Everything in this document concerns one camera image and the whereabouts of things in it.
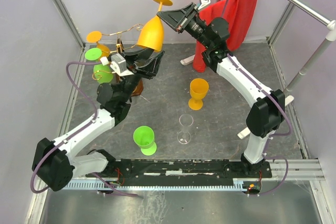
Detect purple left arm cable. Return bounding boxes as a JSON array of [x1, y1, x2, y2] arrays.
[[30, 60, 139, 197]]

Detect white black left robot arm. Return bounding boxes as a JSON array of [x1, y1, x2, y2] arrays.
[[30, 0, 172, 194]]

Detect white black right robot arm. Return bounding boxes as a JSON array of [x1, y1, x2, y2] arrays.
[[177, 15, 285, 177]]

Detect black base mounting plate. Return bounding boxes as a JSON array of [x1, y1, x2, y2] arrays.
[[98, 159, 272, 186]]

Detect green plastic goblet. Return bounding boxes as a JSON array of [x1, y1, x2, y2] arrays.
[[133, 125, 157, 156], [85, 48, 113, 84]]

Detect red cloth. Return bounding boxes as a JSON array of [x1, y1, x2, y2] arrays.
[[193, 0, 261, 73]]

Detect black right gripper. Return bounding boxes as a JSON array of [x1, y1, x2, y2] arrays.
[[157, 2, 213, 49]]

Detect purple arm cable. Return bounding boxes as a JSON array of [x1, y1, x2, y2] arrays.
[[30, 60, 139, 197], [219, 0, 292, 198]]

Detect orange plastic goblet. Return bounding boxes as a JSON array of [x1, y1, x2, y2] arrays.
[[188, 78, 209, 111], [86, 31, 110, 57], [136, 0, 173, 52]]

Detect white cable duct rail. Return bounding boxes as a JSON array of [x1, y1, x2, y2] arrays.
[[63, 178, 247, 192]]

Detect clear wine glass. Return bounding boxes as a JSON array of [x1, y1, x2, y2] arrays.
[[177, 114, 194, 144]]

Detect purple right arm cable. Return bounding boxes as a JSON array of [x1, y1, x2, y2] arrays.
[[219, 0, 292, 198]]

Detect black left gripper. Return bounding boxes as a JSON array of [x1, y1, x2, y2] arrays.
[[119, 44, 166, 102]]

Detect gold wire wine glass rack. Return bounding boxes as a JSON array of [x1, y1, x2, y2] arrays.
[[102, 24, 144, 97]]

